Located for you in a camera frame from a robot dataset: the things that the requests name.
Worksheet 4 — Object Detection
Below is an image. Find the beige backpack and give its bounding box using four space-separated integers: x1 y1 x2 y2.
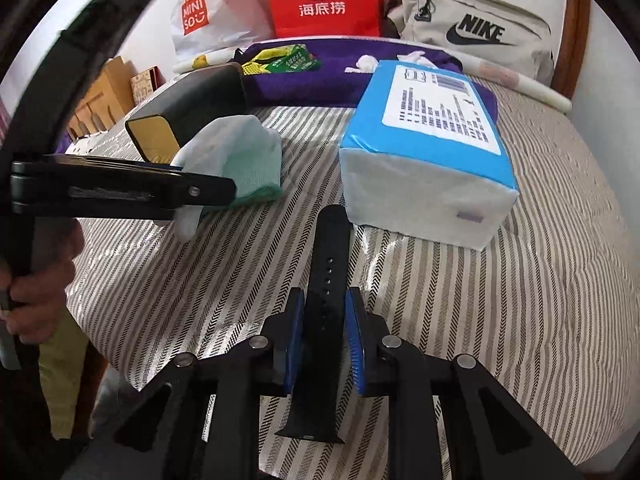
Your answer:
382 0 556 86

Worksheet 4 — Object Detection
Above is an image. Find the wooden headboard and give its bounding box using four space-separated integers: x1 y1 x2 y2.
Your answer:
550 0 593 98

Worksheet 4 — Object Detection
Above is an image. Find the small patterned box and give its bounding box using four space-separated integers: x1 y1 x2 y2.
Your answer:
130 66 163 96

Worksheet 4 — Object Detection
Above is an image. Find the olive cloth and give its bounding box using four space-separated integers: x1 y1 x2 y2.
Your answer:
40 305 90 441

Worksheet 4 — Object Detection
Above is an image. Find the blue tissue pack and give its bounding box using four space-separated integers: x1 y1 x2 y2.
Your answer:
339 60 517 250

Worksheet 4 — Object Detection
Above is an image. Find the person's left hand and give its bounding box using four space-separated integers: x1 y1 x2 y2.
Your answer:
0 217 85 346

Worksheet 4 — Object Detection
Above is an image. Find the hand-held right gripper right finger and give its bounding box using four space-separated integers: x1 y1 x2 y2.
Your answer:
347 285 551 480

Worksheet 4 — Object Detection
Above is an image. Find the white mesh drawstring pouch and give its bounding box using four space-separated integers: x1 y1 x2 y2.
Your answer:
171 115 284 243

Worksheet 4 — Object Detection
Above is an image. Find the wooden cabinet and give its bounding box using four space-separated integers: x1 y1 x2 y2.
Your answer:
65 56 136 143

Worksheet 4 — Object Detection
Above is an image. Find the green tissue packet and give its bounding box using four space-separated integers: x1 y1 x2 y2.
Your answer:
265 45 321 73

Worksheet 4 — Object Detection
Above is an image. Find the black box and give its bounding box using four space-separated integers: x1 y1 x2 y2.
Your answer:
124 62 248 166

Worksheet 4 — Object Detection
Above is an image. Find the white paper roll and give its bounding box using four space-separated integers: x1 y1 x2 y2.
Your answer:
172 45 572 113

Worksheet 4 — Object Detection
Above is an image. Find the crumpled white tissue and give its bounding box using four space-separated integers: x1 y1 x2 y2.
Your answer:
344 52 382 73

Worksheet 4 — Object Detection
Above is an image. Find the black watch strap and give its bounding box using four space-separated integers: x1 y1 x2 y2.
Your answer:
274 205 353 444

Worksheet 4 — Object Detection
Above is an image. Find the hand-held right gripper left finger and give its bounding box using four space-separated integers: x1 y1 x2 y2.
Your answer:
112 287 306 480

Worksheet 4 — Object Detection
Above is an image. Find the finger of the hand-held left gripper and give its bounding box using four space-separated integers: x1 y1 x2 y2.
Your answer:
165 169 237 213

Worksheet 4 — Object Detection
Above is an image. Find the white plastic bag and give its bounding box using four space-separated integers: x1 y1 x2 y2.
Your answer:
170 0 276 61

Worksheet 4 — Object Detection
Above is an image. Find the small white tissue pack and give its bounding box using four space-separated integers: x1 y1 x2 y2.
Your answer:
397 51 438 67

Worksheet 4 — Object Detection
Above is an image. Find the purple towel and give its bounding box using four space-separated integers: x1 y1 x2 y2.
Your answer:
240 37 501 116

